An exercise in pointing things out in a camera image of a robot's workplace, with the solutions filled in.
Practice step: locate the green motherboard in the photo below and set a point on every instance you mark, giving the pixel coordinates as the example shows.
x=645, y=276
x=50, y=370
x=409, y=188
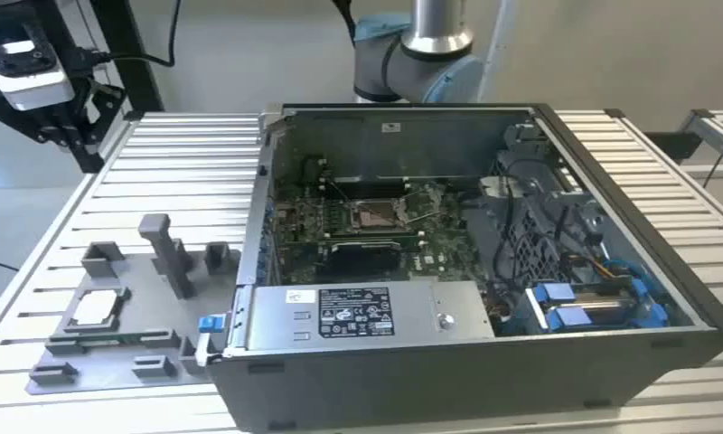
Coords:
x=446, y=235

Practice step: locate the green RAM stick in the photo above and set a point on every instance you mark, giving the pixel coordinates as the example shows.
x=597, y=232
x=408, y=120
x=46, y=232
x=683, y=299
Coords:
x=126, y=339

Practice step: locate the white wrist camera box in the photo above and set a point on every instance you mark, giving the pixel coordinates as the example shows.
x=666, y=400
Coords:
x=33, y=86

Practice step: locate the black RAM slot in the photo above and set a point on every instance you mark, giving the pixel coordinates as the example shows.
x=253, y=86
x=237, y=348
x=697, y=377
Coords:
x=361, y=177
x=361, y=184

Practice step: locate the black block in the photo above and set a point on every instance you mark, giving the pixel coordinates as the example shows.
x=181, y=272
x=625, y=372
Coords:
x=671, y=144

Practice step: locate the silver power supply unit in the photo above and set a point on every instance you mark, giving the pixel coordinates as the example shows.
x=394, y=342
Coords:
x=416, y=316

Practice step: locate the CPU socket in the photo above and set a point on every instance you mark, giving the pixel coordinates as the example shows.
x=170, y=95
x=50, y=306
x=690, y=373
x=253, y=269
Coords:
x=376, y=218

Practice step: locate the silver CPU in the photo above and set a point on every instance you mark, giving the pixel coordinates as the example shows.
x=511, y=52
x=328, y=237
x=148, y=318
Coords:
x=96, y=309

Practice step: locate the grey metal drive cage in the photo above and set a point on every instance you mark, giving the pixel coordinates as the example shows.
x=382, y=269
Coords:
x=535, y=253

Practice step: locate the thin metal locking lever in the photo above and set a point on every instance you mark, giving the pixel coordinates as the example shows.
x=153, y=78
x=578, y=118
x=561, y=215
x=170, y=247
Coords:
x=338, y=190

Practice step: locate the blue disk carrier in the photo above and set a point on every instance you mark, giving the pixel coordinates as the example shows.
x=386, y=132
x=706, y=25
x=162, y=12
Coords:
x=569, y=318
x=554, y=292

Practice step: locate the black frame post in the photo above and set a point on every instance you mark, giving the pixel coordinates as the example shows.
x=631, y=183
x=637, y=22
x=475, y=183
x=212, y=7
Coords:
x=141, y=90

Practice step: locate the black open PC case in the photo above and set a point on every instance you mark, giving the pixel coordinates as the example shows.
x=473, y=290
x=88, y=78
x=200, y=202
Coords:
x=397, y=389

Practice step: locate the blue case latch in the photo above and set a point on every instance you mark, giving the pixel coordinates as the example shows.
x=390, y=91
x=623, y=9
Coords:
x=209, y=323

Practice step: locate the grey parts rack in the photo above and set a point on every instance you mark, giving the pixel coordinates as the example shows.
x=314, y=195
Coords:
x=126, y=366

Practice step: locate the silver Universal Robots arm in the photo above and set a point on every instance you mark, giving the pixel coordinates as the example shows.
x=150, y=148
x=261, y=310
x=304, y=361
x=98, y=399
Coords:
x=440, y=27

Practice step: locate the aluminium slat side table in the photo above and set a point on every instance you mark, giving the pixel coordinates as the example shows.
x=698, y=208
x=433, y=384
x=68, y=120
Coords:
x=717, y=126

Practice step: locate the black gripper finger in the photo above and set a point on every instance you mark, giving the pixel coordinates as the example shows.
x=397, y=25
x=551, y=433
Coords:
x=105, y=101
x=12, y=118

